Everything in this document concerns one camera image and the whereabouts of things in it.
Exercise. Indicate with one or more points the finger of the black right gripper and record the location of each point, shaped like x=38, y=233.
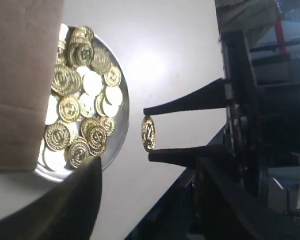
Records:
x=187, y=157
x=211, y=96

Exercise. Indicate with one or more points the round silver metal plate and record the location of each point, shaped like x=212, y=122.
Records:
x=88, y=109

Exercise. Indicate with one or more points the brown cardboard slotted box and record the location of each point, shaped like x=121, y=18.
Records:
x=29, y=33

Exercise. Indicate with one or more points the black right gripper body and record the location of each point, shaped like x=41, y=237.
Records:
x=263, y=119

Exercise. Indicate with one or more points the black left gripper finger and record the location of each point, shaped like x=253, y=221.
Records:
x=67, y=212

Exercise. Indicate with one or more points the gold coin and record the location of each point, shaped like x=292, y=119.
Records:
x=148, y=134

